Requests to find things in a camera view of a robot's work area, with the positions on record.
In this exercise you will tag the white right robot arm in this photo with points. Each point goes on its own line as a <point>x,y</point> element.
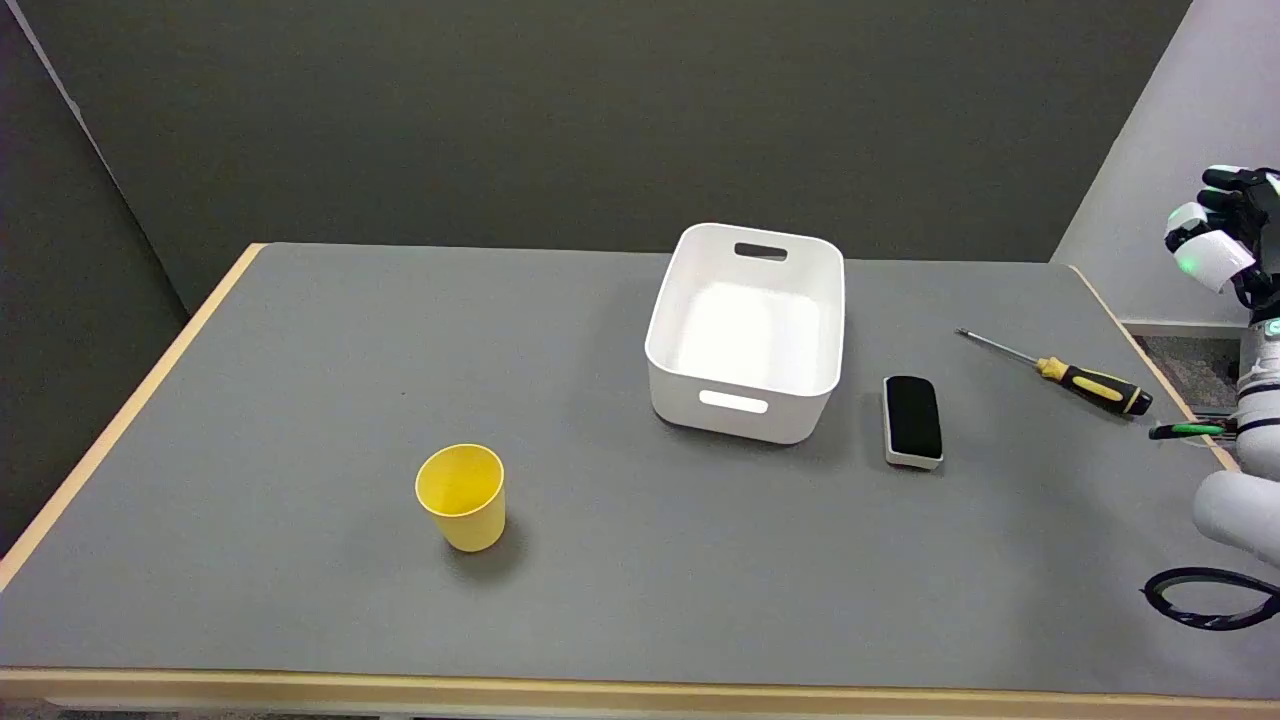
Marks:
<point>1252,450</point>

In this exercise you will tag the white plastic storage bin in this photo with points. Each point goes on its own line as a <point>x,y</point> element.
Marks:
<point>746,333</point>

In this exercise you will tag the yellow black screwdriver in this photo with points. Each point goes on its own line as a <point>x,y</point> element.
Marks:
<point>1080,378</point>

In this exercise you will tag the black white blackboard eraser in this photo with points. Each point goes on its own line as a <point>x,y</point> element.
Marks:
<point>912,419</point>

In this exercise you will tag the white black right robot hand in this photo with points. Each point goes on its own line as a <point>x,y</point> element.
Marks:
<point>1220,253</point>

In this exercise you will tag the floor vent grille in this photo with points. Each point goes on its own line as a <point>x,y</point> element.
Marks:
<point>1215,414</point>

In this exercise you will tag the yellow plastic cup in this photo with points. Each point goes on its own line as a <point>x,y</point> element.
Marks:
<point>462,496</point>

